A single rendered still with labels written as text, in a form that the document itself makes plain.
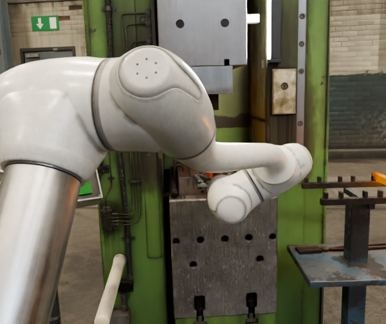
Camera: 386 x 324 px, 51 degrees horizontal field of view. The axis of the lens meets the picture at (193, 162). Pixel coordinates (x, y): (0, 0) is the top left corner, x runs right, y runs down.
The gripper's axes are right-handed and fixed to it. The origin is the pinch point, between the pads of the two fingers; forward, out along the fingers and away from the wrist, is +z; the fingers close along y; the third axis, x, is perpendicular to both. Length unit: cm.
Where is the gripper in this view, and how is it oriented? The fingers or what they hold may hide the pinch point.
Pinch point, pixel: (213, 175)
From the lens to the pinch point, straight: 138.6
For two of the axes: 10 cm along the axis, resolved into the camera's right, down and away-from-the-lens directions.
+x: -0.3, -9.8, -1.8
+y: 10.0, -0.4, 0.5
